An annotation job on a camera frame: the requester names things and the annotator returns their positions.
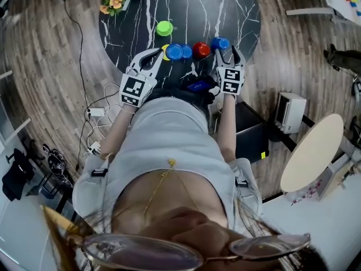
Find black backpack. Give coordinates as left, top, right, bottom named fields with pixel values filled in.
left=2, top=148, right=36, bottom=202

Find thin-rimmed eyeglasses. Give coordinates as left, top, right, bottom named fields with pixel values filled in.
left=81, top=232, right=312, bottom=271

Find red cup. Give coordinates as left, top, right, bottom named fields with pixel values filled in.
left=192, top=41, right=211, bottom=59

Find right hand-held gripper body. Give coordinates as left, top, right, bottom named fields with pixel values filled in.
left=215, top=64, right=246, bottom=96

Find person's face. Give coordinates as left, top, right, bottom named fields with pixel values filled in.
left=111, top=206, right=285, bottom=271

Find black box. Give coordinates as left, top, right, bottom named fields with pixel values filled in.
left=235, top=101, right=271, bottom=165

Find black white patterned bag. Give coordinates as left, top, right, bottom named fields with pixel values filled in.
left=42, top=143, right=73, bottom=186

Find person's left forearm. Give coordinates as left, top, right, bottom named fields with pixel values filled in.
left=100, top=104, right=138, bottom=159

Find white microwave oven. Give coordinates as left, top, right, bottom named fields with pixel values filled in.
left=274, top=92, right=307, bottom=135

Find white cable bundle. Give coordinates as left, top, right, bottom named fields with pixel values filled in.
left=83, top=82, right=122, bottom=154

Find white table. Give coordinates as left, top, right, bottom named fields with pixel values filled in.
left=285, top=0, right=361, bottom=25

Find round beige table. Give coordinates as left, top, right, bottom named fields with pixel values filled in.
left=280, top=113, right=345, bottom=193

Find gold necklace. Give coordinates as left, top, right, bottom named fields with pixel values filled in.
left=143, top=158, right=178, bottom=217

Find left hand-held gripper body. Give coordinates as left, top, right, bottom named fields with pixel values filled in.
left=120, top=54, right=158, bottom=108

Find person's white shirt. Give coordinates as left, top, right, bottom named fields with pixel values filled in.
left=72, top=97, right=263, bottom=233

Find long black cable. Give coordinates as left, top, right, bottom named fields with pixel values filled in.
left=62, top=0, right=91, bottom=178

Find black smartphone with blue screen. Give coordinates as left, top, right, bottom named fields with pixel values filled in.
left=186, top=80, right=215, bottom=94

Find person's right forearm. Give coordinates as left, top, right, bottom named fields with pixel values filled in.
left=217, top=93, right=238, bottom=163

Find orange flower pot plant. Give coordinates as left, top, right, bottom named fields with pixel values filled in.
left=99, top=0, right=131, bottom=17

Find green cup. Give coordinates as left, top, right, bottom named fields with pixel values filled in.
left=156, top=20, right=173, bottom=37

